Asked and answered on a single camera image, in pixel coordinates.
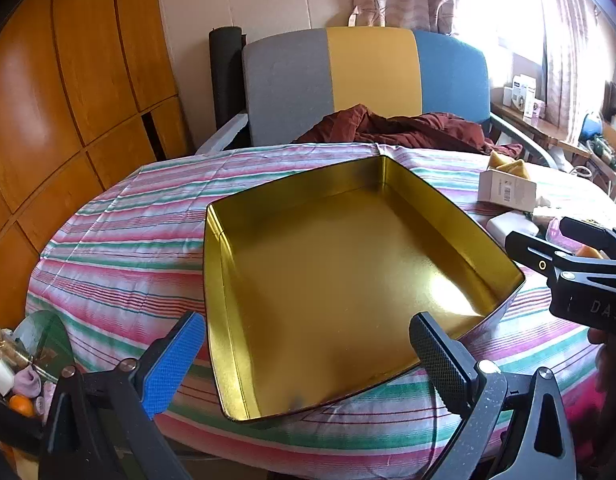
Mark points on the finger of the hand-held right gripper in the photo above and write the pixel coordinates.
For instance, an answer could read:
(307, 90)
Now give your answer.
(595, 237)
(528, 252)

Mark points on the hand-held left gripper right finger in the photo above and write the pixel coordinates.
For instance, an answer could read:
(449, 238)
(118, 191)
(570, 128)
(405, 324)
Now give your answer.
(440, 360)

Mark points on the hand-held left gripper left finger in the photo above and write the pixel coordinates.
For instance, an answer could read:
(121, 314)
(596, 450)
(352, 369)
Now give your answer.
(170, 370)

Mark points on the white charger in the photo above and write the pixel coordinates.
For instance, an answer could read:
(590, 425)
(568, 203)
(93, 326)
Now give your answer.
(510, 226)

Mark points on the clear plastic packet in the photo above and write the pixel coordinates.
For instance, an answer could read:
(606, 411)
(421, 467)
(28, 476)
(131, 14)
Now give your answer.
(558, 234)

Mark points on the white paper ball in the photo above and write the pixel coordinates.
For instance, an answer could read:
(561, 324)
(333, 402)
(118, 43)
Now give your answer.
(543, 208)

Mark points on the small white box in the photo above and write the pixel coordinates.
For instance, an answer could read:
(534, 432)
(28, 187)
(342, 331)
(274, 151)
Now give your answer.
(505, 190)

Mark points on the yellow sponge wedge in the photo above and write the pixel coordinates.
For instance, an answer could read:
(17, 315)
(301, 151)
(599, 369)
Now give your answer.
(510, 166)

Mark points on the gold square tin box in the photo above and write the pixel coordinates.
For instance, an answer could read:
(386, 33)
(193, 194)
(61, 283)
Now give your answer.
(338, 270)

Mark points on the cluttered wooden desk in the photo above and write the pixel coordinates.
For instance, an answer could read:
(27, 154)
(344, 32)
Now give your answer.
(610, 157)

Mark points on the red garment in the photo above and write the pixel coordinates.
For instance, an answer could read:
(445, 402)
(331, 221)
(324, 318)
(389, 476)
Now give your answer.
(605, 410)

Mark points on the wooden side table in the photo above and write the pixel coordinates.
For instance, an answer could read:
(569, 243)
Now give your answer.
(533, 127)

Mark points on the striped tablecloth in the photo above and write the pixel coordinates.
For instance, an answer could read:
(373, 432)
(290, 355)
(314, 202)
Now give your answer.
(128, 240)

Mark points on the pink box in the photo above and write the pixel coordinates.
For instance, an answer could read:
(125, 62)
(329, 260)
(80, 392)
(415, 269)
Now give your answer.
(535, 110)

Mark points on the pink cloth roll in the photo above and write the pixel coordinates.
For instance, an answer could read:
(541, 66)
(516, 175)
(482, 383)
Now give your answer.
(27, 381)

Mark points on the orange fruit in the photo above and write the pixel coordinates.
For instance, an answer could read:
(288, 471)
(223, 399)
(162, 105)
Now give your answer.
(22, 405)

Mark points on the maroon cloth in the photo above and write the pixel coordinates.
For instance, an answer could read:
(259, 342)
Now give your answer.
(428, 130)

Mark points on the white carton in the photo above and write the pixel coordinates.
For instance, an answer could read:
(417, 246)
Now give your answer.
(523, 91)

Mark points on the grey yellow blue armchair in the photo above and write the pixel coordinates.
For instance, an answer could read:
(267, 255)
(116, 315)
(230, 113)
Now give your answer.
(368, 70)

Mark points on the black rolled mat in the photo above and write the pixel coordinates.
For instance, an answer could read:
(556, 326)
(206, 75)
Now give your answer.
(225, 75)

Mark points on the wooden wardrobe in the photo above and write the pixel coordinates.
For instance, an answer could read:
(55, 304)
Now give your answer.
(63, 85)

